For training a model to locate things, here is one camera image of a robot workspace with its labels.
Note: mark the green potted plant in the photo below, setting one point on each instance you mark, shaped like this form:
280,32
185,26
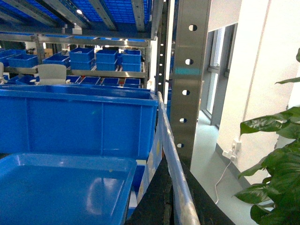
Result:
276,200

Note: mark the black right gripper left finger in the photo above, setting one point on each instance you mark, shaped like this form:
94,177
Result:
156,206

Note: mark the white wall power plug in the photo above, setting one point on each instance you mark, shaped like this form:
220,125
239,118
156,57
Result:
232,153

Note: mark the blue plastic tray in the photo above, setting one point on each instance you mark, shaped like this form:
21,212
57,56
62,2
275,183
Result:
41,189

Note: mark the white grey office chair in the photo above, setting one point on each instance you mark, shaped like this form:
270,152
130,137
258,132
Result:
50,74

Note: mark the perforated steel rack post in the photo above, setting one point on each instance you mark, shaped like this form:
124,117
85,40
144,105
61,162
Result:
190,44

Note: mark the large blue plastic crate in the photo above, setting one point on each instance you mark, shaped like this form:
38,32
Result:
74,119

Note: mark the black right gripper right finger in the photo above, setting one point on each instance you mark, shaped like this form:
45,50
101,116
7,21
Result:
208,212

